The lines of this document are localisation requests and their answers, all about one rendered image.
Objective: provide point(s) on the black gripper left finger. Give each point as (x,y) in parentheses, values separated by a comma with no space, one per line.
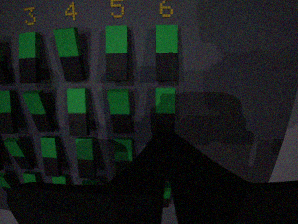
(133,197)

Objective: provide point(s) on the dark grey switch panel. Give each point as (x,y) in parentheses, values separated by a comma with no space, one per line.
(86,84)

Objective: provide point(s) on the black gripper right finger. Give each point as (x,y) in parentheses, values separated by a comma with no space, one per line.
(206,193)

